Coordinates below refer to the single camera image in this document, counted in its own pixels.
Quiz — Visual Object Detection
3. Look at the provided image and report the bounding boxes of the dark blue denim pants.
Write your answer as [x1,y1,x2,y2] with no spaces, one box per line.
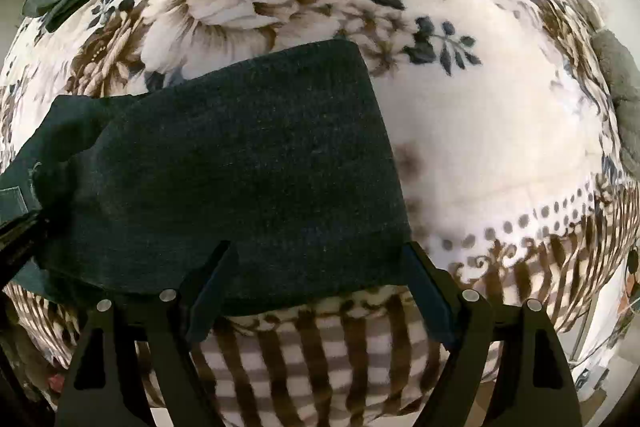
[1,40,410,315]

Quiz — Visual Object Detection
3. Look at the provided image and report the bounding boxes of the grey pillow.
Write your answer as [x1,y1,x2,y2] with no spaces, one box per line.
[591,29,640,179]

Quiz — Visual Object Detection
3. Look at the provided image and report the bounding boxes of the floral brown white blanket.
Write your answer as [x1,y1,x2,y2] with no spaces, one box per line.
[1,0,639,426]

